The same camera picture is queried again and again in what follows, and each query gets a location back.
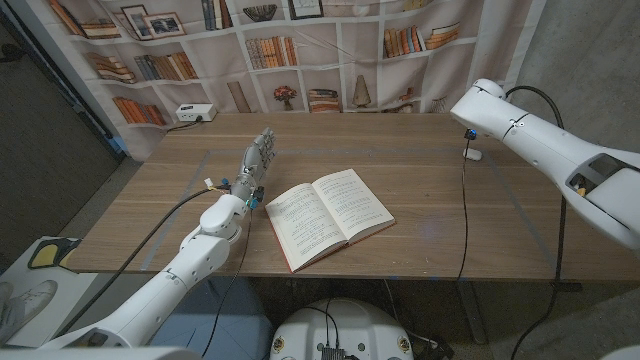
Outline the blue floor mat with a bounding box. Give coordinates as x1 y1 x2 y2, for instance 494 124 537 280
149 277 275 360

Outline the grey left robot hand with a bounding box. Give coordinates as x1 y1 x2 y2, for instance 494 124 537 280
230 126 278 204

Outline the yellow and black pad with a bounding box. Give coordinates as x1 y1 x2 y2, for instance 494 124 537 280
27 237 83 271

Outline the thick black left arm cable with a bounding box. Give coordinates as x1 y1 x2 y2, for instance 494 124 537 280
54 184 231 339

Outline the grey table leg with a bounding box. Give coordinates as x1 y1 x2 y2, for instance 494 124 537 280
457 280 489 346

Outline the white power strip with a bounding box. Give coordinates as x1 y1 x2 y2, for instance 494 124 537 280
175 103 218 124

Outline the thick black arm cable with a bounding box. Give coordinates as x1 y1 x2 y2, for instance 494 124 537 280
54 184 231 339
504 84 569 360

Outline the open book red cover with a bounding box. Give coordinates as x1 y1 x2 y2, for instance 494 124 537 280
264 168 397 275

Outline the white floor board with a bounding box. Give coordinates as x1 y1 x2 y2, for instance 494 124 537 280
0 235 99 349

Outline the white sneaker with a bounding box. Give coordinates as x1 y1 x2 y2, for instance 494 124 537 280
0 279 59 345

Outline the black power strip cable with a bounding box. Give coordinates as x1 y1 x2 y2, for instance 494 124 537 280
166 117 204 134

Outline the black floor adapter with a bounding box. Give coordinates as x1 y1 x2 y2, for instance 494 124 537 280
410 333 455 360

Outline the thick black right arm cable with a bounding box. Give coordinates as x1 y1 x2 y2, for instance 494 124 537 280
504 84 569 360

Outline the printed bookshelf backdrop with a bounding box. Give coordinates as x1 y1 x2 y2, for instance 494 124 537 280
9 0 547 162

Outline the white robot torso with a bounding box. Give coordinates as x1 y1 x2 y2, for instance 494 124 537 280
268 298 415 360

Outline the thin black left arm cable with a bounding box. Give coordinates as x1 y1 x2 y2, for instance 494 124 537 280
200 208 254 358

